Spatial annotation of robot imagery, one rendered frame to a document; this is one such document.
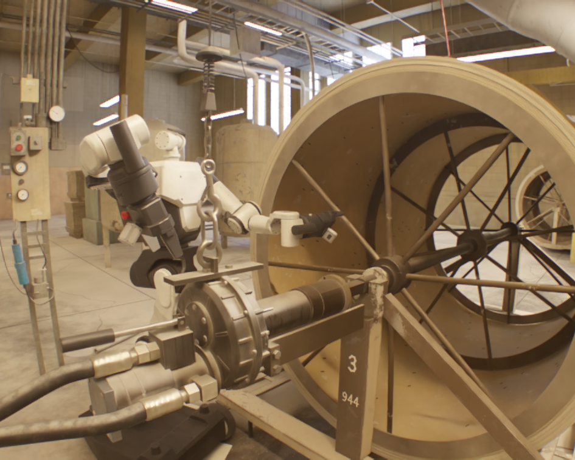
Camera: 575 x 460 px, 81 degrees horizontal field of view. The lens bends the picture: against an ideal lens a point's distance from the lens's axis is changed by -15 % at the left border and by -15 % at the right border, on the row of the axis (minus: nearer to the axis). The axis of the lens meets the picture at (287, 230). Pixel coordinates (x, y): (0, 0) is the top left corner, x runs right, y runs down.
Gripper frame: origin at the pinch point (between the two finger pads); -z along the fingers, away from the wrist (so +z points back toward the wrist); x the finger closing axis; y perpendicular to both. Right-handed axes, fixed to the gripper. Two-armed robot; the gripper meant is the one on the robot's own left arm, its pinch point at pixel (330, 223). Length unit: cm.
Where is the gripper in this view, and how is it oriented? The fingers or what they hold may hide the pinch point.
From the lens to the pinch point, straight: 158.4
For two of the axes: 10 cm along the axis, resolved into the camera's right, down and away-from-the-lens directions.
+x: -4.6, 7.0, 5.5
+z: -7.1, 0.9, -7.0
